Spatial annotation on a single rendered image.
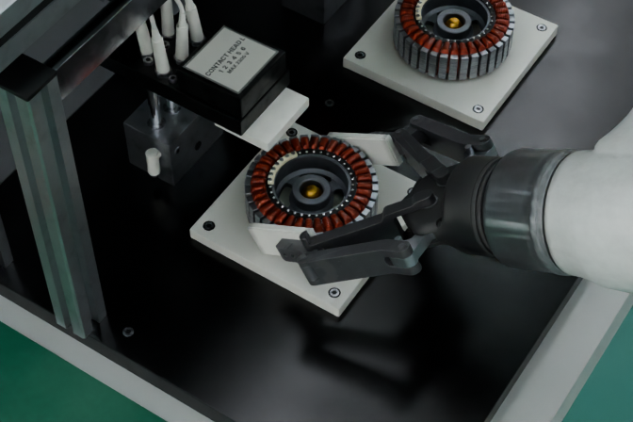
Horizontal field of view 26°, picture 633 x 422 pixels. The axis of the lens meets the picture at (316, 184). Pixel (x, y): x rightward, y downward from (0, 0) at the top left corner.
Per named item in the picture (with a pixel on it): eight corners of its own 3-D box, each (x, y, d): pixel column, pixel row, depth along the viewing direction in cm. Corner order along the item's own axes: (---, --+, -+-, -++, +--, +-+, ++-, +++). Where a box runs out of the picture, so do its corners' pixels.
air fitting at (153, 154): (164, 172, 119) (161, 150, 117) (155, 181, 119) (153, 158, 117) (154, 167, 120) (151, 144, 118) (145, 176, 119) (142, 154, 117)
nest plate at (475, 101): (557, 34, 132) (559, 24, 131) (481, 131, 124) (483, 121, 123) (422, -24, 137) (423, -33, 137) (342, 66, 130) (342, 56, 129)
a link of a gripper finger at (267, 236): (329, 254, 110) (323, 261, 109) (267, 248, 114) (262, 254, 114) (313, 227, 108) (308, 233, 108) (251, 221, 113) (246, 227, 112)
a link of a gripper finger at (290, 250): (335, 255, 108) (316, 282, 106) (289, 251, 111) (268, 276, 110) (328, 241, 107) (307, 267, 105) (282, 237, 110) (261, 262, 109)
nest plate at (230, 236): (430, 197, 119) (431, 188, 118) (338, 317, 111) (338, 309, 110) (288, 127, 125) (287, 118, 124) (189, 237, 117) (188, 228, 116)
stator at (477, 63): (527, 20, 132) (531, -9, 129) (488, 98, 125) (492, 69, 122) (417, -12, 135) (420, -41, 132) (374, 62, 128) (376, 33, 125)
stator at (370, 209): (401, 193, 118) (403, 165, 115) (331, 283, 112) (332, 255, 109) (293, 139, 122) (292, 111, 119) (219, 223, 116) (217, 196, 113)
